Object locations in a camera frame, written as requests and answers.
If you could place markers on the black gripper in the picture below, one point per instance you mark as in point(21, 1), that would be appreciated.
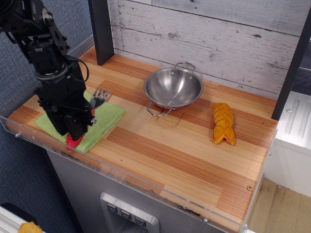
point(62, 98)

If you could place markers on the small steel two-handled pot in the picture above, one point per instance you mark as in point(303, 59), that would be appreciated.
point(173, 88)

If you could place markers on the dark right shelf post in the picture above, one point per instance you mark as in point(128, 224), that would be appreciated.
point(293, 68)

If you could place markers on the red handled metal fork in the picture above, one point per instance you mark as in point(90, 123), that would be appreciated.
point(99, 97)

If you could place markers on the orange felt toy fish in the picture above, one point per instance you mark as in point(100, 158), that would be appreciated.
point(223, 119)

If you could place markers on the white toy sink unit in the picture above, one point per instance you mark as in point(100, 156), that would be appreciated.
point(288, 162)

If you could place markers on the clear acrylic edge guard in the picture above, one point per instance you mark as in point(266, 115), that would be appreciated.
point(175, 155)

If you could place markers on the dark shelf post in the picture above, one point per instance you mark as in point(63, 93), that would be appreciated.
point(101, 27)
point(293, 68)

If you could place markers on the grey toy fridge cabinet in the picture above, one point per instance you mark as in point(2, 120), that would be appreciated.
point(83, 185)

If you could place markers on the dark left shelf post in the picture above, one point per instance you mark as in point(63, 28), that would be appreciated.
point(101, 27)

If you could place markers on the silver toy dispenser panel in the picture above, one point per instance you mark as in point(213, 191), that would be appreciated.
point(122, 217)

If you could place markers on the yellow object bottom left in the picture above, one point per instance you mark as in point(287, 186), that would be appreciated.
point(29, 227)

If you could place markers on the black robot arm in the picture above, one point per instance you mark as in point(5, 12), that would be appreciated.
point(29, 24)

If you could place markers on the green folded cloth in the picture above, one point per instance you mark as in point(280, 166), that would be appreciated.
point(107, 115)

